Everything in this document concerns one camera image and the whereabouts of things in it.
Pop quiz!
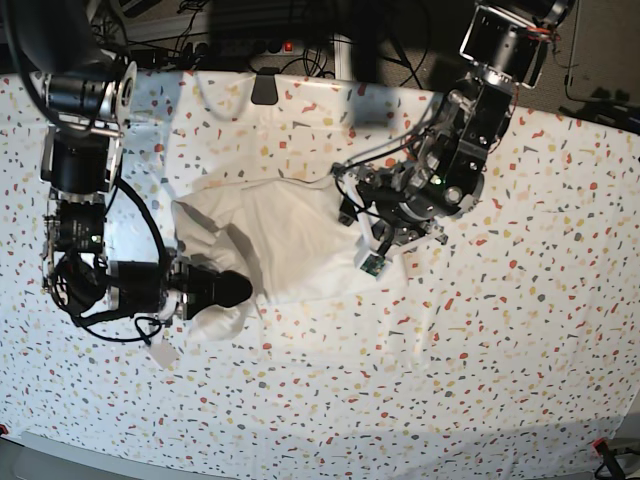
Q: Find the terrazzo pattern tablecloth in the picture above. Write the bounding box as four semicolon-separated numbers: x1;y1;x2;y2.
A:
1;76;639;479

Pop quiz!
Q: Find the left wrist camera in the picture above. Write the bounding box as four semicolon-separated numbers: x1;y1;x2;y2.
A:
354;249;391;281

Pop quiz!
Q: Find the black table clamp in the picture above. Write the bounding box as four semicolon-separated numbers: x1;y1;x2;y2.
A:
251;67;280;106

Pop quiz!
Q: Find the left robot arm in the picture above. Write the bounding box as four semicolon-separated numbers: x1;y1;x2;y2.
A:
331;1;573;276

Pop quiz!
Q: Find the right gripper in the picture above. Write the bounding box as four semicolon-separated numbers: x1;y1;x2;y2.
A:
107;259;253;369

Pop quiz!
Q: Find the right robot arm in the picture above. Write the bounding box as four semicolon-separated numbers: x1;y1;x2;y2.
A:
1;1;252;367

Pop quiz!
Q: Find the white metal post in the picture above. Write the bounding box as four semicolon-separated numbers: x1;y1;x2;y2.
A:
332;34;355;81

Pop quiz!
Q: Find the white printed T-shirt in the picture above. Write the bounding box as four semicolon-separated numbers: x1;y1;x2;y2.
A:
171;177;408;342

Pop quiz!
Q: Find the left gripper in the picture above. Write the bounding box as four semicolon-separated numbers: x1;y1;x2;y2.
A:
332;164;448;260

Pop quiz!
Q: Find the red clamp bottom right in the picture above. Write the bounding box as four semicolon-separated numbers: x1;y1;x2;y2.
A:
593;438;626;480

